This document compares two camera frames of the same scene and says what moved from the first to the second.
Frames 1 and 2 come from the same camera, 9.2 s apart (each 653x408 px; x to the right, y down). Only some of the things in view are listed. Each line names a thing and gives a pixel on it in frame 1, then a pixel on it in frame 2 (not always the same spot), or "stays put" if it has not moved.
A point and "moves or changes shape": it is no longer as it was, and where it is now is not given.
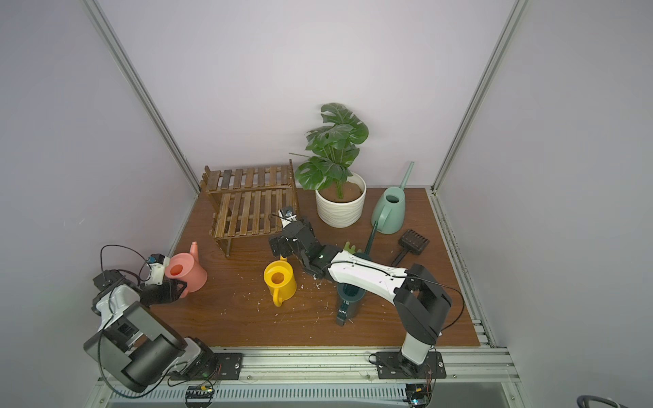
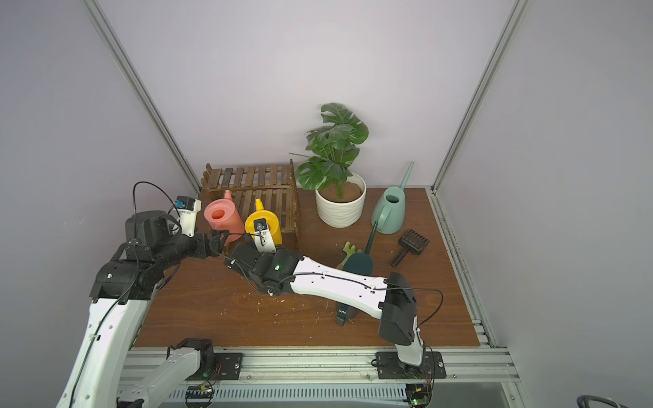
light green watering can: [389, 209] stays put
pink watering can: [187, 268] to [224, 216]
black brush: [412, 241] stays put
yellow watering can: [281, 279] moves or changes shape
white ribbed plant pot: [342, 212] stays put
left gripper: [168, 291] to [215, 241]
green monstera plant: [332, 145] stays put
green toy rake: [351, 249] stays put
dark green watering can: [350, 300] stays put
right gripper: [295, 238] to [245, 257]
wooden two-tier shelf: [247, 201] stays put
